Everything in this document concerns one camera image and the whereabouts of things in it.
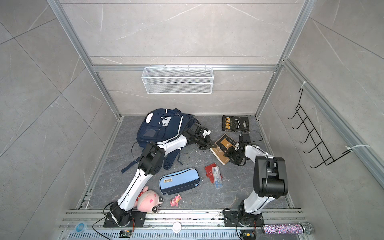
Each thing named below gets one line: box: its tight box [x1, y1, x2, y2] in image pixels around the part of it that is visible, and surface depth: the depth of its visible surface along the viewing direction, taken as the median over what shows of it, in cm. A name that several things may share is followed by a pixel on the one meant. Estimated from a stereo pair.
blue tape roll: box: [74, 222, 88, 233], surface depth 73 cm
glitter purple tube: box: [261, 222, 314, 235], surface depth 70 cm
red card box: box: [205, 163, 223, 183], surface depth 90 cm
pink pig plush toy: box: [135, 185, 164, 213], surface depth 74 cm
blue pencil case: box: [159, 168, 201, 195], surface depth 84 cm
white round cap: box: [172, 221, 182, 234], surface depth 73 cm
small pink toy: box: [170, 194, 183, 207], surface depth 79 cm
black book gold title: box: [222, 115, 250, 133], surface depth 116 cm
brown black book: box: [210, 133, 238, 166], surface depth 100 cm
